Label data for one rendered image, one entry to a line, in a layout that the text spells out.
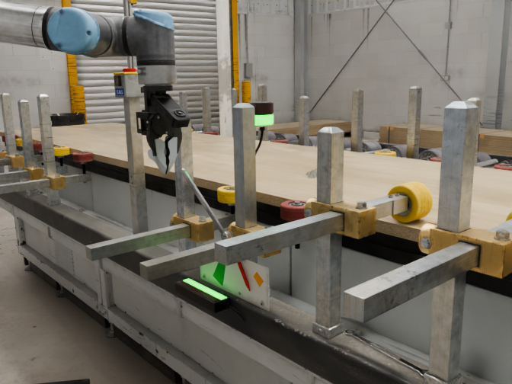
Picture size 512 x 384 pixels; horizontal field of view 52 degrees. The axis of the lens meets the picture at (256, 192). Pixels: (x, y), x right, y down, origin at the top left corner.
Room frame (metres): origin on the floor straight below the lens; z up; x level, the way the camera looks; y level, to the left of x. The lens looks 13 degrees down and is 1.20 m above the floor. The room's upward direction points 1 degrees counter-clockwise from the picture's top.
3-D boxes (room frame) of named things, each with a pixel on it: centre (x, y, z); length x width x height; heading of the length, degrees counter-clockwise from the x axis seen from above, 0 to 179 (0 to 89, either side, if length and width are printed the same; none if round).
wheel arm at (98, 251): (1.26, 0.22, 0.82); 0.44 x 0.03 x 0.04; 131
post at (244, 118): (1.15, 0.02, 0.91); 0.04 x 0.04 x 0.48; 41
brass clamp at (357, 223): (0.94, -0.15, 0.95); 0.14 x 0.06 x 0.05; 41
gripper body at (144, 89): (1.27, 0.23, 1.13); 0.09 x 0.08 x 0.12; 41
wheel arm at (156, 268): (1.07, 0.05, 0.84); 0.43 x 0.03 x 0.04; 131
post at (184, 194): (1.34, 0.19, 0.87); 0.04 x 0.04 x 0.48; 41
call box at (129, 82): (1.53, 0.36, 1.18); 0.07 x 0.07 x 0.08; 41
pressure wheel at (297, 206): (1.20, -0.10, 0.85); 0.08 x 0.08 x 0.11
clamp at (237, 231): (1.13, 0.01, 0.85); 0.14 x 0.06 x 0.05; 41
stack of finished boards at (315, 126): (9.72, -0.75, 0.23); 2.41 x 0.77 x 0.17; 129
